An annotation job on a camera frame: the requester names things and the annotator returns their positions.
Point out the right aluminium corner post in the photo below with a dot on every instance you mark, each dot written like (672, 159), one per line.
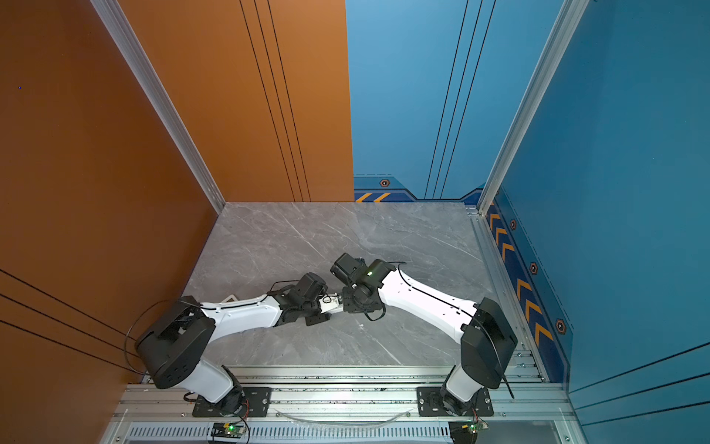
(557, 43)

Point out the left green circuit board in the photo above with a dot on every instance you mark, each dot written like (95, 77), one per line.
(229, 432)

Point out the left aluminium corner post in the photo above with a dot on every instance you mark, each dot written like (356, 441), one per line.
(126, 40)

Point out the right small circuit board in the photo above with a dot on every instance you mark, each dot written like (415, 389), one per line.
(475, 427)

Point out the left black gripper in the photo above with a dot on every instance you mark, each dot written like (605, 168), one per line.
(321, 318)

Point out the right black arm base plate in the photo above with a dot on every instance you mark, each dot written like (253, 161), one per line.
(433, 401)

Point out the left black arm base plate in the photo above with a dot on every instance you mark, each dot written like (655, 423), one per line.
(247, 403)

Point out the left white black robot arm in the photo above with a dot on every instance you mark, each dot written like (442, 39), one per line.
(172, 348)

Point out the aluminium front rail frame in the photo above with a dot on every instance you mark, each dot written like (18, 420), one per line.
(311, 404)

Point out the aluminium corner post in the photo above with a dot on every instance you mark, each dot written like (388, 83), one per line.
(557, 43)
(126, 40)

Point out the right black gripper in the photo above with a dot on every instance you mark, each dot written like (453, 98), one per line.
(349, 308)

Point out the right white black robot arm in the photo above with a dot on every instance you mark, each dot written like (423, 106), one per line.
(486, 339)

